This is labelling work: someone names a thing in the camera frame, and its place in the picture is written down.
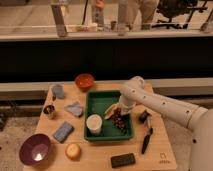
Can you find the dark grape bunch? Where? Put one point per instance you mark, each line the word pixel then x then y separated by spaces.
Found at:
pixel 118 121

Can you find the light blue cup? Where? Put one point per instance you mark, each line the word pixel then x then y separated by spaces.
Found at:
pixel 57 91

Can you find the yellow round fruit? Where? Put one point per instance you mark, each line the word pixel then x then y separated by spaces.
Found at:
pixel 73 151

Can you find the purple bowl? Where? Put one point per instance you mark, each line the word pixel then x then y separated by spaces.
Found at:
pixel 35 149

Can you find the black rectangular block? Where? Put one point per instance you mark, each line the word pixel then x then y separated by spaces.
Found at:
pixel 122 160

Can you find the crumpled blue cloth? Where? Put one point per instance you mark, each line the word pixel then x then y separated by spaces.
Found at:
pixel 75 109

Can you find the white paper cup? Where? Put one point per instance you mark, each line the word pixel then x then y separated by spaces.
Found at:
pixel 94 124

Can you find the dark metal can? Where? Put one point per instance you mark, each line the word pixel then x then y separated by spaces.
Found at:
pixel 49 111

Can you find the blue sponge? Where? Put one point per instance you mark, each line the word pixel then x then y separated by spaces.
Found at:
pixel 63 132

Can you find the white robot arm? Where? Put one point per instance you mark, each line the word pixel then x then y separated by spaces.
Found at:
pixel 193 117

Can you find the orange bowl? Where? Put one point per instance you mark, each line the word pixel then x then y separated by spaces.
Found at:
pixel 84 81

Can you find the black office chair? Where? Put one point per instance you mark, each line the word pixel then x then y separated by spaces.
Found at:
pixel 173 8

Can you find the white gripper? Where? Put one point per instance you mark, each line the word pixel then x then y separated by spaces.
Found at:
pixel 125 107

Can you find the person in beige trousers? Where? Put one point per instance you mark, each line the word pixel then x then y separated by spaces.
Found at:
pixel 147 10

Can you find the green plastic tray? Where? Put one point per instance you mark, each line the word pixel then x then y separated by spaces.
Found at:
pixel 97 102

